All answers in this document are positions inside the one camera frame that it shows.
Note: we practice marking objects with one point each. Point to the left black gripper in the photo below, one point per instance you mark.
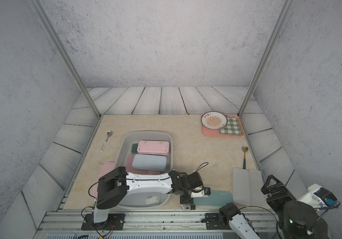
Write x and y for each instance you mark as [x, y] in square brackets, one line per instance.
[187, 203]

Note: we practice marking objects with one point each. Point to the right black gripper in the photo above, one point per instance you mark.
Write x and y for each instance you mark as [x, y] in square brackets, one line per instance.
[286, 195]

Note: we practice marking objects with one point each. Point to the teal pencil case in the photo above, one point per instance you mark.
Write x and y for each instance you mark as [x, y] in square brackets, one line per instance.
[216, 198]

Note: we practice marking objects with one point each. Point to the grey plastic storage box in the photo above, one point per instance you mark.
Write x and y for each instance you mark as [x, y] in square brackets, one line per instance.
[126, 150]

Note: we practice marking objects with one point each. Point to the gold spoon dark handle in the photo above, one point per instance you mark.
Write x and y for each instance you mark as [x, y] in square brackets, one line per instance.
[245, 149]

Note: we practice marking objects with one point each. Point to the light blue pencil case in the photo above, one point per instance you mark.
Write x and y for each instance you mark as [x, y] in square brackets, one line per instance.
[150, 162]

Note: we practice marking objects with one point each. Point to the pink pencil case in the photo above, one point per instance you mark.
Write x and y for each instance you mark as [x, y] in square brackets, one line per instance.
[153, 147]
[129, 167]

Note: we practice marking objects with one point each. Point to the dark green pencil case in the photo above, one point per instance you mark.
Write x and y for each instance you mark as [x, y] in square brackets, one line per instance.
[134, 149]

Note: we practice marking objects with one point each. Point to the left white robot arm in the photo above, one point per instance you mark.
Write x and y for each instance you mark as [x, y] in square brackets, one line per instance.
[118, 183]

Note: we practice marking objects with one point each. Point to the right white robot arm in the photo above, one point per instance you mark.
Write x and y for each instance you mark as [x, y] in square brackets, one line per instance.
[295, 219]

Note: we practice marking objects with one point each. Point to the pink tray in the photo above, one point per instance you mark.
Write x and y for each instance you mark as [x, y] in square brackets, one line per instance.
[208, 132]

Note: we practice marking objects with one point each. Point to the green checkered cloth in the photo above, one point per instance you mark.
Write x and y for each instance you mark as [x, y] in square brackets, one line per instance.
[233, 127]

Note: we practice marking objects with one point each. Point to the round patterned plate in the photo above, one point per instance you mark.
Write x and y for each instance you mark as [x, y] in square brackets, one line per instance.
[214, 120]

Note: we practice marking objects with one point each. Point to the silver spoon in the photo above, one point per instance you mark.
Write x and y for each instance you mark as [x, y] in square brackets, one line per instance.
[109, 134]

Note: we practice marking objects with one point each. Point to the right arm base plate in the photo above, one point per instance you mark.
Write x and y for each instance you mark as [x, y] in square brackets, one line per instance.
[215, 221]

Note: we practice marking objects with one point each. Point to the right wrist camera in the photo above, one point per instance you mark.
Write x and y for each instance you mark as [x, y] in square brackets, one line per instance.
[320, 198]

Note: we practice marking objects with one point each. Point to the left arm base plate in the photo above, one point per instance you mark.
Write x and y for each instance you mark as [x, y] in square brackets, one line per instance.
[115, 222]

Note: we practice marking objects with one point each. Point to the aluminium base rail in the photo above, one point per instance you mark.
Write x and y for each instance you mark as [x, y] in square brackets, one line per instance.
[137, 225]

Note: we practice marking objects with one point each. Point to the right aluminium frame post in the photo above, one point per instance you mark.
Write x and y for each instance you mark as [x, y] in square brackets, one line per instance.
[286, 8]

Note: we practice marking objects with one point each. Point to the aluminium frame post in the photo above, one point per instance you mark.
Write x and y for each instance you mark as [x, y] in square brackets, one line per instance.
[49, 29]
[286, 8]

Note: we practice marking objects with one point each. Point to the left aluminium frame post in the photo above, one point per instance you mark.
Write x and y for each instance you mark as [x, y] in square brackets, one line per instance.
[49, 29]

